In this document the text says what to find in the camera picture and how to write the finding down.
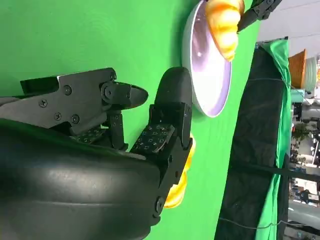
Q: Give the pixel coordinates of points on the pale green cylinder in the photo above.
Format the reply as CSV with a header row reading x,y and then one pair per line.
x,y
311,72

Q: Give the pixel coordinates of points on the black backdrop cloth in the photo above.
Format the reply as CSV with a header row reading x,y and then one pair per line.
x,y
255,125

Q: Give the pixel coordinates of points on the orange basket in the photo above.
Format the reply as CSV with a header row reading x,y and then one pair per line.
x,y
297,70

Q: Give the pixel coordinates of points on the lilac plate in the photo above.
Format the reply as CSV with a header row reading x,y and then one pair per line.
x,y
210,82

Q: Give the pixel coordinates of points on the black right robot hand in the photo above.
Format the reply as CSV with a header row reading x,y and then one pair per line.
x,y
75,187

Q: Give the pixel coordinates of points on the orange and white toy bread roll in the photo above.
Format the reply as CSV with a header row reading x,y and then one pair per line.
x,y
180,190
225,25

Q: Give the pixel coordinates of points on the green cloth behind backdrop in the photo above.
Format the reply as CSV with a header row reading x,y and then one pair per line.
x,y
282,75

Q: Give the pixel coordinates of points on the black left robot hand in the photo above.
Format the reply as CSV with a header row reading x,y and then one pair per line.
x,y
260,11

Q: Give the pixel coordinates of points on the green table cloth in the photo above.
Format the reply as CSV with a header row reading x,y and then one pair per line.
x,y
75,37

